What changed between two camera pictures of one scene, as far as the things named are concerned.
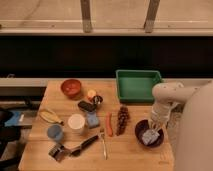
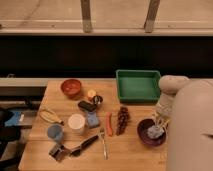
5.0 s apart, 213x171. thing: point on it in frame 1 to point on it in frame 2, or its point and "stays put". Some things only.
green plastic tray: [136, 85] stays put
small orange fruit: [91, 93] stays put
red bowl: [71, 88] stays put
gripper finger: [150, 124] to [156, 120]
